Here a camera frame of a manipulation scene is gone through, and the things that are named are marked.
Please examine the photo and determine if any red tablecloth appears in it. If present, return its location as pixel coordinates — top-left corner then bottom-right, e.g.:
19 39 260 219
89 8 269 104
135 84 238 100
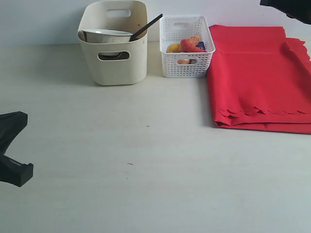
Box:
207 25 311 134

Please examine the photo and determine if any blue white milk carton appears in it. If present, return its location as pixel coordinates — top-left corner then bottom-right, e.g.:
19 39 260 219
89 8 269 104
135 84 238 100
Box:
196 41 206 50

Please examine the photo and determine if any red sausage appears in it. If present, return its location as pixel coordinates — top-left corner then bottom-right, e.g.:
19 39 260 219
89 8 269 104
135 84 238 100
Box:
179 39 206 53

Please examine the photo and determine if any pale green ceramic bowl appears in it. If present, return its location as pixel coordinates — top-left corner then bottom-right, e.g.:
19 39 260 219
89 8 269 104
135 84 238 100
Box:
79 29 133 61

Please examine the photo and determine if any brown egg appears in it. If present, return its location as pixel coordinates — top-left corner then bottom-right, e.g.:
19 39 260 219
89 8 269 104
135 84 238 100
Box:
177 59 190 65

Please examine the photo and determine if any yellow lemon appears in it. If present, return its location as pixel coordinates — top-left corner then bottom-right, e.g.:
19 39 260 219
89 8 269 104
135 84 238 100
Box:
166 43 180 53

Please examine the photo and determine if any dark wooden chopstick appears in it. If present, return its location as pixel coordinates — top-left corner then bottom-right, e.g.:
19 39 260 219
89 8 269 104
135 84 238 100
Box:
129 14 163 42

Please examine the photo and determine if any cream plastic tub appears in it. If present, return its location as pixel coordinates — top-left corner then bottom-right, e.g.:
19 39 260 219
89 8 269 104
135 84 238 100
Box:
77 0 148 85

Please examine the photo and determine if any white perforated plastic basket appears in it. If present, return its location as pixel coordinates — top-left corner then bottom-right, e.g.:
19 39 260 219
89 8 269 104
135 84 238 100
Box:
159 16 215 78

